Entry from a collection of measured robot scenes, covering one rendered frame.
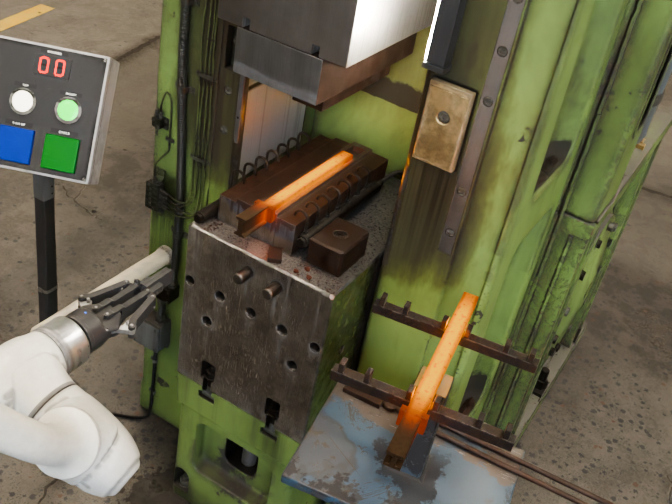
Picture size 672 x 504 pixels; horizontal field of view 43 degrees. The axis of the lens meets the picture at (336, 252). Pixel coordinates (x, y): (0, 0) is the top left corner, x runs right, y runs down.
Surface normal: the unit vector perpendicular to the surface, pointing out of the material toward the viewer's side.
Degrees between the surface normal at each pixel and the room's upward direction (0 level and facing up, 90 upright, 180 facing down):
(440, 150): 90
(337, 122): 90
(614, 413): 0
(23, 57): 60
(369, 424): 0
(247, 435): 90
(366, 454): 0
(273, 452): 90
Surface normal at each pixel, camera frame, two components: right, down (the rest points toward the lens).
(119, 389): 0.16, -0.81
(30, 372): 0.45, -0.57
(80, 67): -0.01, 0.07
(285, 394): -0.51, 0.42
